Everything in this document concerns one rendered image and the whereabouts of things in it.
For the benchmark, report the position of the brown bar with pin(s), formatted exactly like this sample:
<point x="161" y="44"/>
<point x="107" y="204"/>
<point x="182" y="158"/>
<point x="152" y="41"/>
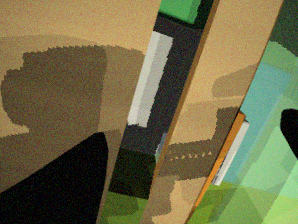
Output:
<point x="230" y="138"/>

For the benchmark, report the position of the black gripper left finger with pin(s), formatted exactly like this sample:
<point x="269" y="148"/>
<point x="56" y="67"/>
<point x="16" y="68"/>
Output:
<point x="66" y="191"/>

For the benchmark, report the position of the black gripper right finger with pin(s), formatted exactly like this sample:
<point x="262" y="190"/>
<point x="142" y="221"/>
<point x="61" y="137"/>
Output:
<point x="289" y="128"/>

